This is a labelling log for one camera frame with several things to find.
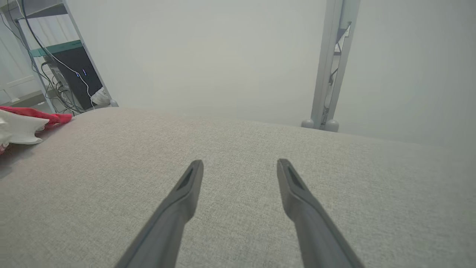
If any thick black cable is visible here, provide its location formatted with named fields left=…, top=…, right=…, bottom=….
left=20, top=0, right=80, bottom=77

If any red white numbered jersey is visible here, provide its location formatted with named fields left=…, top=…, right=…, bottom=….
left=0, top=105, right=73, bottom=155

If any black computer box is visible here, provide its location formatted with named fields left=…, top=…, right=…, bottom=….
left=45, top=47, right=104, bottom=110

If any grey metal shelf rack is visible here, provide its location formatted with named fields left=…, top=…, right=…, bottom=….
left=0, top=0, right=119, bottom=114

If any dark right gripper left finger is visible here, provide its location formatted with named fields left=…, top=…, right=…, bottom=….
left=115, top=160, right=204, bottom=268

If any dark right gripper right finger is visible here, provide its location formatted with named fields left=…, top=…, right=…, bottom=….
left=277, top=159, right=363, bottom=268

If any grey fabric sofa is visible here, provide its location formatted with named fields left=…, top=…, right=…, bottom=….
left=0, top=107, right=476, bottom=268

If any grey partition post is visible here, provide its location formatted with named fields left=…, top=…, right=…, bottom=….
left=301, top=0, right=344, bottom=129
left=325, top=0, right=361, bottom=133

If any thin white cable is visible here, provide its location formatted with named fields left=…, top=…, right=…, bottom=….
left=15, top=15, right=95, bottom=110

